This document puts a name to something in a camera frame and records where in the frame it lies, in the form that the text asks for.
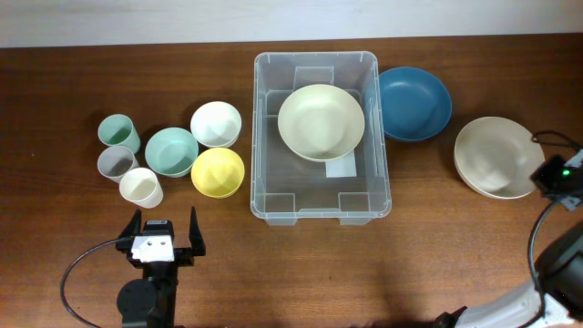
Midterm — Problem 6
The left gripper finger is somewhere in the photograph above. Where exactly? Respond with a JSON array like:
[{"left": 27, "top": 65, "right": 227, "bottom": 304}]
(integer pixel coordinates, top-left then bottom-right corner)
[
  {"left": 189, "top": 206, "right": 205, "bottom": 249},
  {"left": 119, "top": 210, "right": 141, "bottom": 239}
]

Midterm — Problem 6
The white cup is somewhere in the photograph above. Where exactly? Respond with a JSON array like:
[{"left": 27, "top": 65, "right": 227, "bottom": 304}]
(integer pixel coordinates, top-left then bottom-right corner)
[{"left": 119, "top": 168, "right": 164, "bottom": 209}]

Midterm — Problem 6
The beige plate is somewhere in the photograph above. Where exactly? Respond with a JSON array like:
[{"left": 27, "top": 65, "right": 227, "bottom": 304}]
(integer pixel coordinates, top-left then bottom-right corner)
[{"left": 454, "top": 117, "right": 545, "bottom": 200}]

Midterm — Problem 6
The grey cup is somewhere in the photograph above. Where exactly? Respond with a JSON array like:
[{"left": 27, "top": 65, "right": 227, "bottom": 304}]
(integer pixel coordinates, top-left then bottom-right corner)
[{"left": 97, "top": 146, "right": 139, "bottom": 183}]

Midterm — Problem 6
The green cup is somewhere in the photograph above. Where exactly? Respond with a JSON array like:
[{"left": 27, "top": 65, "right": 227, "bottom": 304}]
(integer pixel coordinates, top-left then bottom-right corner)
[{"left": 97, "top": 114, "right": 141, "bottom": 154}]

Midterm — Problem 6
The dark blue plate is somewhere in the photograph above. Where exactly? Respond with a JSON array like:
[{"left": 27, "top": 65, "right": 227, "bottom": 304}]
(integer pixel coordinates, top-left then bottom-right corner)
[{"left": 379, "top": 67, "right": 453, "bottom": 142}]

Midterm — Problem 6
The cream plate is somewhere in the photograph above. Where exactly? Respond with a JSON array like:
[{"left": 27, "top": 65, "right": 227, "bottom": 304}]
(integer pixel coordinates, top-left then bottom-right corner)
[{"left": 278, "top": 84, "right": 365, "bottom": 162}]

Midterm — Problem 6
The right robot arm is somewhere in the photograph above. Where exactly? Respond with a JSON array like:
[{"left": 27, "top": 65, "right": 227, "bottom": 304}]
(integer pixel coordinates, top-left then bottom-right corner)
[{"left": 432, "top": 152, "right": 582, "bottom": 328}]

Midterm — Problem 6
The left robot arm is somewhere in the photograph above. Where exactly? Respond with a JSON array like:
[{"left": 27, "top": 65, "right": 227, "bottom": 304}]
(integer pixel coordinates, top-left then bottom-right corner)
[{"left": 116, "top": 209, "right": 206, "bottom": 327}]

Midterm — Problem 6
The yellow bowl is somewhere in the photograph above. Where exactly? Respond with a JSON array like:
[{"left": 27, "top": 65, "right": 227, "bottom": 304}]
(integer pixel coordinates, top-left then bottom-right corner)
[{"left": 190, "top": 148, "right": 245, "bottom": 199}]

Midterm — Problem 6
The green bowl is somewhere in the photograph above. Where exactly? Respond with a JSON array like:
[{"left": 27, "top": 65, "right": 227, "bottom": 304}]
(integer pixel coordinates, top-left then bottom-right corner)
[{"left": 145, "top": 128, "right": 199, "bottom": 178}]

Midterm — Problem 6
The white bowl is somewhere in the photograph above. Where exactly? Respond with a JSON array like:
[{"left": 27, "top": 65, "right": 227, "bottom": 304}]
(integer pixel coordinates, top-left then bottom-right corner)
[{"left": 190, "top": 101, "right": 242, "bottom": 148}]

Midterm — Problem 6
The clear plastic storage bin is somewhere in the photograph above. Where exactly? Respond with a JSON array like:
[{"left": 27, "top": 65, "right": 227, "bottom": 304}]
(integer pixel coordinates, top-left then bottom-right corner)
[{"left": 251, "top": 51, "right": 392, "bottom": 226}]

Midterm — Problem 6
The white label in bin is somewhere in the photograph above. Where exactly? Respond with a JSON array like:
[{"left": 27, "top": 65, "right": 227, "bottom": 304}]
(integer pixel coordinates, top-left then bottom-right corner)
[{"left": 325, "top": 151, "right": 357, "bottom": 178}]

